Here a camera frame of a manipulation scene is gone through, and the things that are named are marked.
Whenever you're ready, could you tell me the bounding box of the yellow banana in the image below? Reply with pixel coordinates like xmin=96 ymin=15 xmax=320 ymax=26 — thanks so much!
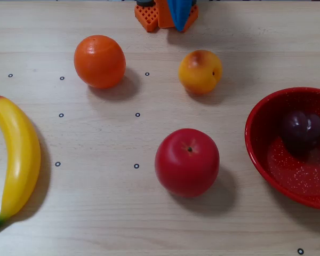
xmin=0 ymin=95 xmax=42 ymax=231

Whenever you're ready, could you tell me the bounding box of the yellow orange peach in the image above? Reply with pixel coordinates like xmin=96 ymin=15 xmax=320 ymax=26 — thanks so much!
xmin=178 ymin=50 xmax=223 ymax=95

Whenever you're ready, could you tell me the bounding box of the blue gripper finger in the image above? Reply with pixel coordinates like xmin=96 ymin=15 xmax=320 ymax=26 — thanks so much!
xmin=167 ymin=0 xmax=192 ymax=32

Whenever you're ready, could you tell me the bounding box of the orange fruit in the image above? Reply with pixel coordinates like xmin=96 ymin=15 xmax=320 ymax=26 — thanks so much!
xmin=74 ymin=35 xmax=126 ymax=89

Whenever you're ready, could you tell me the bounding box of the dark purple plum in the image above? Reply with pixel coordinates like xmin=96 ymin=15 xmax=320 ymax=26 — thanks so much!
xmin=279 ymin=110 xmax=320 ymax=155

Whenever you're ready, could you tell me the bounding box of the red apple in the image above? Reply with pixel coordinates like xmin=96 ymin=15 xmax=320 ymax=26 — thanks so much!
xmin=154 ymin=128 xmax=220 ymax=198

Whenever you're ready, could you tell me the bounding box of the red speckled bowl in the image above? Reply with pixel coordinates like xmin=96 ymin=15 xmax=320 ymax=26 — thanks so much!
xmin=244 ymin=87 xmax=320 ymax=211

